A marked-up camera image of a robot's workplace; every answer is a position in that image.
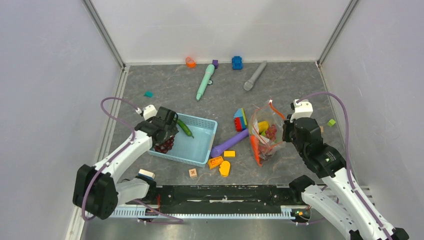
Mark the multicolour stacked brick block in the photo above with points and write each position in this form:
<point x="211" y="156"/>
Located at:
<point x="240" y="120"/>

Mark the green small cube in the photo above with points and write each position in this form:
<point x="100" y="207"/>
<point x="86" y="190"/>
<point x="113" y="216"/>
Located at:
<point x="331" y="122"/>

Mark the teal small block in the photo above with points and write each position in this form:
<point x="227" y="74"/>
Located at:
<point x="148" y="94"/>

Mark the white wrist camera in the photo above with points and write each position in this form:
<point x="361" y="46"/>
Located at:
<point x="302" y="109"/>
<point x="147" y="112"/>

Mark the wooden cube with X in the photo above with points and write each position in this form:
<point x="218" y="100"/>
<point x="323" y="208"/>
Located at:
<point x="192" y="173"/>

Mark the green toy cucumber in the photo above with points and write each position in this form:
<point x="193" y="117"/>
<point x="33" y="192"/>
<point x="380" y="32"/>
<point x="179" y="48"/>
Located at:
<point x="185" y="128"/>

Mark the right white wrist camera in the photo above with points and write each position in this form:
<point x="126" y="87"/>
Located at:
<point x="302" y="109"/>

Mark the yellow toy corn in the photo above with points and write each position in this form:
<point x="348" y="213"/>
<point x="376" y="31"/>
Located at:
<point x="263" y="126"/>

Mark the yellow oval toy block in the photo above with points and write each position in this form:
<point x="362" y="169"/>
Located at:
<point x="224" y="168"/>

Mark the light red grape bunch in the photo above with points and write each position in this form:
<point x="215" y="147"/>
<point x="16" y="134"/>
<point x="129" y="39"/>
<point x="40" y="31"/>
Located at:
<point x="271" y="132"/>

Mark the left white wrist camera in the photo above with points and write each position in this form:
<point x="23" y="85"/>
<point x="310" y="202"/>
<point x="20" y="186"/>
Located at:
<point x="147" y="112"/>

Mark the yellow flat brick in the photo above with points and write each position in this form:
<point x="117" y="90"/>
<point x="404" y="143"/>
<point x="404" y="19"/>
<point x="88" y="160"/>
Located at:
<point x="229" y="154"/>

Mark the light blue plastic basket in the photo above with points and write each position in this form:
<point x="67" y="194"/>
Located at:
<point x="191" y="150"/>

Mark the clear orange zip bag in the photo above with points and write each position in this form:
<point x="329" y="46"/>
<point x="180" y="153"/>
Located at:
<point x="270" y="114"/>

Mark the light blue cable comb rail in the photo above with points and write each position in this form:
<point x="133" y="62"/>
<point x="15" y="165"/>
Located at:
<point x="141" y="213"/>

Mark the blue toy car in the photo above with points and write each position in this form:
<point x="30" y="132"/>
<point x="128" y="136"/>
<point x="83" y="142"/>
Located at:
<point x="237" y="63"/>

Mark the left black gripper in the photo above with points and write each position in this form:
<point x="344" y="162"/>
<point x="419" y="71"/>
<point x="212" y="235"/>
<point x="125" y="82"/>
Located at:
<point x="171" y="130"/>

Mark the purple toy cylinder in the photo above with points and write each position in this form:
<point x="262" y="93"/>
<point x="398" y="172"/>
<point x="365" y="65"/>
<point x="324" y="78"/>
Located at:
<point x="217" y="150"/>

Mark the orange lego brick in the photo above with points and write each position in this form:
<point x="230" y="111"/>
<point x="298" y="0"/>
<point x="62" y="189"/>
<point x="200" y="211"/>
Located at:
<point x="215" y="162"/>

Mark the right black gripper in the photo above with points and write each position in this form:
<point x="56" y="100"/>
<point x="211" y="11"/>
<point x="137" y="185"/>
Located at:
<point x="286" y="125"/>

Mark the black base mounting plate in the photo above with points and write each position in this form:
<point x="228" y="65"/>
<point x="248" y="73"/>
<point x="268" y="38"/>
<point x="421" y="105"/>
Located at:
<point x="220" y="199"/>

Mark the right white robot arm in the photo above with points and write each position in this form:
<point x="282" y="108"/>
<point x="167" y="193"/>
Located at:
<point x="356" y="217"/>

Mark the small purple block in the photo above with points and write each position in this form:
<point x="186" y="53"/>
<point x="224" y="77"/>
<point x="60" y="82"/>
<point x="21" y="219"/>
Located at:
<point x="215" y="63"/>

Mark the mint green toy pen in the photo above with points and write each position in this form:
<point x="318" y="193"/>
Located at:
<point x="205" y="81"/>

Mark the grey toy microphone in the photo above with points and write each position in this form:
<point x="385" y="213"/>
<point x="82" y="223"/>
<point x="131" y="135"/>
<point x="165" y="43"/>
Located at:
<point x="249" y="84"/>

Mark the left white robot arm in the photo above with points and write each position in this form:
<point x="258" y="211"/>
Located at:
<point x="97" y="189"/>

